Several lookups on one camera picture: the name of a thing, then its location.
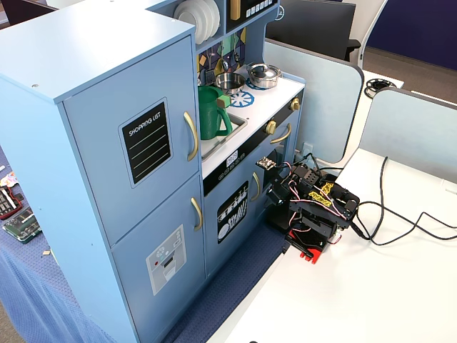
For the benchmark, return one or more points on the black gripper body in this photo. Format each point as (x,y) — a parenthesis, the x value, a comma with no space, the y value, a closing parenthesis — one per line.
(345,206)

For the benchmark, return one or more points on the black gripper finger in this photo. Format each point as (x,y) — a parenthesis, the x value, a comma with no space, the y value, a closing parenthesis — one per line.
(273,214)
(285,218)

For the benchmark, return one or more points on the blue shopping list cabinet door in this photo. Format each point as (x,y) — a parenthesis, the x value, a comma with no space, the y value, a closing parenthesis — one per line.
(96,160)

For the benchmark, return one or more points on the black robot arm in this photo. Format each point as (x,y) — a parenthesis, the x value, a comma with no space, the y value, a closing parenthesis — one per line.
(314,221)

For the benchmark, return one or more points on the blue oven door with window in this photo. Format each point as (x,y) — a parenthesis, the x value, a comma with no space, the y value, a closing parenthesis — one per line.
(293,143)

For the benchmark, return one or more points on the blue dishwasher print door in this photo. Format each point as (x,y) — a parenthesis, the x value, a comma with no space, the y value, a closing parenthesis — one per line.
(214,257)

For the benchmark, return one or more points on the blue ice dispenser print door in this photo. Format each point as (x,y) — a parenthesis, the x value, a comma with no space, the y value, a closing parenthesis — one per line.
(135,257)

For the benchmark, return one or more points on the black microwave door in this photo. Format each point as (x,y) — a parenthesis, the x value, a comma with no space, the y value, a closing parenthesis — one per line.
(257,18)

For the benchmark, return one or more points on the red table clamp base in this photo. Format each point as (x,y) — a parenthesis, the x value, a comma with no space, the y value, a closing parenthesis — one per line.
(314,255)

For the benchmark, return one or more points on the gold stove knob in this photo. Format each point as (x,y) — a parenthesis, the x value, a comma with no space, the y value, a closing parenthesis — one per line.
(295,104)
(271,127)

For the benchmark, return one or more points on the grey toy sink basin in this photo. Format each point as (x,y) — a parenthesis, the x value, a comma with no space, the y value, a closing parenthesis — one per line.
(237,125)

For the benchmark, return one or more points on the light blue desk divider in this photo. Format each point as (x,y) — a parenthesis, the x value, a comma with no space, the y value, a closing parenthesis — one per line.
(321,107)
(410,135)

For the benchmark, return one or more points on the green toy pitcher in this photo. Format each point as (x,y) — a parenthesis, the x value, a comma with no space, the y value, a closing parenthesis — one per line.
(209,118)

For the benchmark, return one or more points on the tan green toy block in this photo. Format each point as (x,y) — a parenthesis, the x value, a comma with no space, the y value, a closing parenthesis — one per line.
(224,101)

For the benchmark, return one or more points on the steel pot with lid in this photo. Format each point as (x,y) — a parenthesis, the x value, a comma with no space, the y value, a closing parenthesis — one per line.
(264,73)

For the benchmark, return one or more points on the steel pot without lid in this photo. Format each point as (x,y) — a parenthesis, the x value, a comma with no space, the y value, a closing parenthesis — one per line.
(228,84)

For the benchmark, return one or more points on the hanging steel ladle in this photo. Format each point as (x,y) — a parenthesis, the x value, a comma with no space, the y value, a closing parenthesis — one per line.
(225,66)

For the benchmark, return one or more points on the hanging steel utensil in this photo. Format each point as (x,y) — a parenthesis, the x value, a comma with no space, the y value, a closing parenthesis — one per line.
(236,56)

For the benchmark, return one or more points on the black office chair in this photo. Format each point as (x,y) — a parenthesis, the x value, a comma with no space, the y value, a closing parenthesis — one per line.
(310,25)

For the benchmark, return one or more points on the white toy plate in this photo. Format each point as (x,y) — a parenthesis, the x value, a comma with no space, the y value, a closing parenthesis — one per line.
(184,16)
(204,25)
(216,18)

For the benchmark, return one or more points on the small tan block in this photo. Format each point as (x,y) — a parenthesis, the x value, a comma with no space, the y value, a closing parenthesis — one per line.
(46,252)

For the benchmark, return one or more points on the blue wooden toy kitchen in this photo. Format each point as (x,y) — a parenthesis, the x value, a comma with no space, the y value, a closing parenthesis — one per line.
(89,53)

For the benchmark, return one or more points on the clear green parts case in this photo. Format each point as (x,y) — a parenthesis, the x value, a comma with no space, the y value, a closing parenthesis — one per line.
(21,225)

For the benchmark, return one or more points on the red black bit case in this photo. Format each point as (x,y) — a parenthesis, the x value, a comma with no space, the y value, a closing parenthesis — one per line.
(7,207)

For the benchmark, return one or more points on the colourful sticker sheet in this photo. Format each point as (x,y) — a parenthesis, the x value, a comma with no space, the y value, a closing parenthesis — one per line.
(7,180)

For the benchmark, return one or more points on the dark brown desk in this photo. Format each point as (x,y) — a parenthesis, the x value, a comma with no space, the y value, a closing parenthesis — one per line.
(21,9)

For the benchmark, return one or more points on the small camera circuit board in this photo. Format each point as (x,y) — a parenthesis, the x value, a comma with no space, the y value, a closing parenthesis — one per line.
(266,162)

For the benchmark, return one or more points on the white wall outlet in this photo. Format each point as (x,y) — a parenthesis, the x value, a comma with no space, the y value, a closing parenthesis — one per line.
(307,148)

